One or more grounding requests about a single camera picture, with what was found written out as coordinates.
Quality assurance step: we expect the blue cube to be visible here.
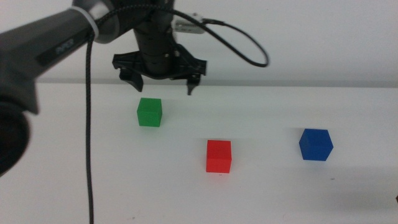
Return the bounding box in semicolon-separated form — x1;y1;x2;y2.
298;128;334;162

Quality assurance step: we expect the grey table edge rail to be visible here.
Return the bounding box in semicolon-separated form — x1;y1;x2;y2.
37;77;398;88

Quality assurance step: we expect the black braided cable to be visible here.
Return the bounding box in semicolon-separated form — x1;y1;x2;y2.
84;4;270;224

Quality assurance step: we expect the green cube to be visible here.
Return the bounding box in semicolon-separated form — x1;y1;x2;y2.
136;97;163;128

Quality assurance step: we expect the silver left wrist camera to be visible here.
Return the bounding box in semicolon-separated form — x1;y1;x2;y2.
174;12;206;34

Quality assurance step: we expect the red cube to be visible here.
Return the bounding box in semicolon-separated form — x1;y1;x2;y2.
205;139;233;174

